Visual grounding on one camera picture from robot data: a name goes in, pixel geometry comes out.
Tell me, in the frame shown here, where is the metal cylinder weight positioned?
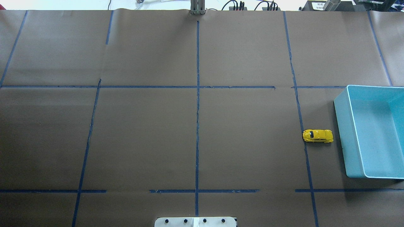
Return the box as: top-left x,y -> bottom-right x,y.
323,0 -> 341,11

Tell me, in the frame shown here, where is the yellow beetle toy car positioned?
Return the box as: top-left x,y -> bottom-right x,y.
302,129 -> 334,143

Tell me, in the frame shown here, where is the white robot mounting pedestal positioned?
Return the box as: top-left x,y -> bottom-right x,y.
154,217 -> 238,227

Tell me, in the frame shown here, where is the aluminium frame post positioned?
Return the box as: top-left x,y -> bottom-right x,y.
190,0 -> 206,15

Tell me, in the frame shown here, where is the turquoise plastic bin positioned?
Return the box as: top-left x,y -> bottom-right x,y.
334,85 -> 404,180

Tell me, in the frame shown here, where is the black power strip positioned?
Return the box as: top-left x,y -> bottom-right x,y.
262,1 -> 280,11
222,0 -> 247,11

